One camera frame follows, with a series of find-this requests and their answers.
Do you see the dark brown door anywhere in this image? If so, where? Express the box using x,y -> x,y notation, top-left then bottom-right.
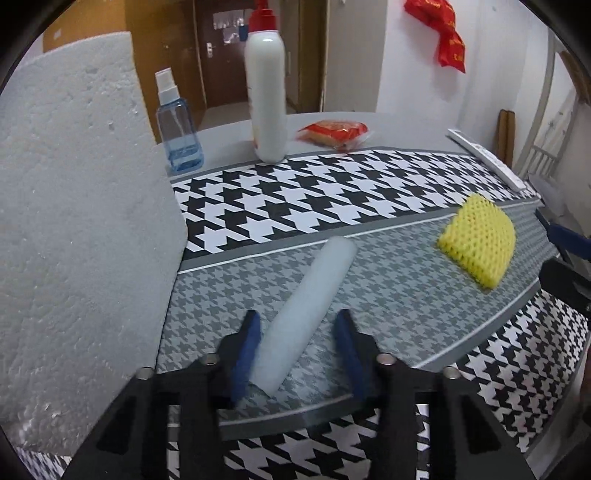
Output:
193,0 -> 260,110

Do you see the wooden plank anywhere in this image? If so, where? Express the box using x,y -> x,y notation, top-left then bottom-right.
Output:
496,108 -> 516,170

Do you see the red hanging bag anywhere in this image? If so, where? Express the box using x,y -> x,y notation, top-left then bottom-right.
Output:
403,0 -> 467,74

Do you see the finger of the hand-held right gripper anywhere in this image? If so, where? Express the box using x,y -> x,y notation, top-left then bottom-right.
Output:
537,260 -> 591,325
534,209 -> 591,260

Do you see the red snack packet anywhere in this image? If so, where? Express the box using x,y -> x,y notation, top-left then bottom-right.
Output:
296,119 -> 373,152

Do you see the houndstooth tablecloth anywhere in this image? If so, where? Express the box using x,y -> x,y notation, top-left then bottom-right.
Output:
9,111 -> 591,480

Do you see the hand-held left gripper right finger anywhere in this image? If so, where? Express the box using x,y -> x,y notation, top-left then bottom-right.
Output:
335,309 -> 536,480

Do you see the white foam roll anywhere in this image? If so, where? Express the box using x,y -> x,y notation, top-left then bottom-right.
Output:
249,237 -> 358,398

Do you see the light wooden door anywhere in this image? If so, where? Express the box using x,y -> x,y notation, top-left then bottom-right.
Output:
277,0 -> 325,114

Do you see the white pump bottle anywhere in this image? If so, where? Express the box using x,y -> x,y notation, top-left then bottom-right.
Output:
243,0 -> 288,164

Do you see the wooden wardrobe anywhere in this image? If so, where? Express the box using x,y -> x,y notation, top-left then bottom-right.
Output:
43,0 -> 204,139

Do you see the yellow foam net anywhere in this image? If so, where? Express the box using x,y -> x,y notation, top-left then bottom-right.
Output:
437,193 -> 517,291

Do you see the white chair frame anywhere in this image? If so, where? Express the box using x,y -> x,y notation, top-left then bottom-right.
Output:
517,46 -> 583,186

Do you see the blue spray bottle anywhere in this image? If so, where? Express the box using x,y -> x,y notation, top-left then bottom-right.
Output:
154,66 -> 205,175

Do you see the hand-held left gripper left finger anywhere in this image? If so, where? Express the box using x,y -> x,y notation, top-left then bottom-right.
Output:
60,309 -> 262,480

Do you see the white remote control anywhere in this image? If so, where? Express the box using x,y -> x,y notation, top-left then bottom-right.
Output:
446,128 -> 527,190

